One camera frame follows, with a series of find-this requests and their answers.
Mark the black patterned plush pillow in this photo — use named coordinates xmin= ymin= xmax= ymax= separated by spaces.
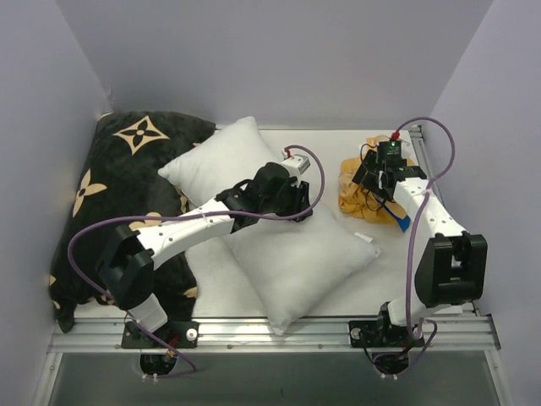
xmin=48 ymin=111 xmax=216 ymax=333

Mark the aluminium right frame rail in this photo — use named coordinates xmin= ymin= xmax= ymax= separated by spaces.
xmin=407 ymin=126 xmax=488 ymax=320

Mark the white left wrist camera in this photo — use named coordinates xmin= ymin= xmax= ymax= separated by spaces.
xmin=281 ymin=149 xmax=310 ymax=178

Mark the white pillow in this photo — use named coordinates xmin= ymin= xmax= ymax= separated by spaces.
xmin=158 ymin=117 xmax=380 ymax=335

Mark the aluminium frame rail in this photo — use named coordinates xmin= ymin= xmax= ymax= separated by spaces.
xmin=407 ymin=126 xmax=488 ymax=320
xmin=49 ymin=312 xmax=500 ymax=354

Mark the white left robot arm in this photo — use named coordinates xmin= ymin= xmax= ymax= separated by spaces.
xmin=96 ymin=155 xmax=312 ymax=348

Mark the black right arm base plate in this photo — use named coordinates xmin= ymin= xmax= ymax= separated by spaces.
xmin=347 ymin=320 xmax=425 ymax=349

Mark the aluminium front frame rail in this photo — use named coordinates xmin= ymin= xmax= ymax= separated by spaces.
xmin=49 ymin=312 xmax=500 ymax=354

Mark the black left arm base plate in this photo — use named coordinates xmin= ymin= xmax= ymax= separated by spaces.
xmin=120 ymin=321 xmax=199 ymax=349

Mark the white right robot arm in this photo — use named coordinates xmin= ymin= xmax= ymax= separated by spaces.
xmin=353 ymin=140 xmax=488 ymax=346

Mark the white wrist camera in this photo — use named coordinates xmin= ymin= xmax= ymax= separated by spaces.
xmin=281 ymin=149 xmax=310 ymax=178
xmin=390 ymin=131 xmax=411 ymax=147

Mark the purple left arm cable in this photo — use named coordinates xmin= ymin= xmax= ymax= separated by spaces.
xmin=68 ymin=145 xmax=326 ymax=376

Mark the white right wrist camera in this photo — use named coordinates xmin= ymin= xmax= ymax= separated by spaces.
xmin=390 ymin=131 xmax=411 ymax=147

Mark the blue and orange pillowcase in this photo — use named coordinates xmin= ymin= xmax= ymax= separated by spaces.
xmin=336 ymin=134 xmax=413 ymax=233

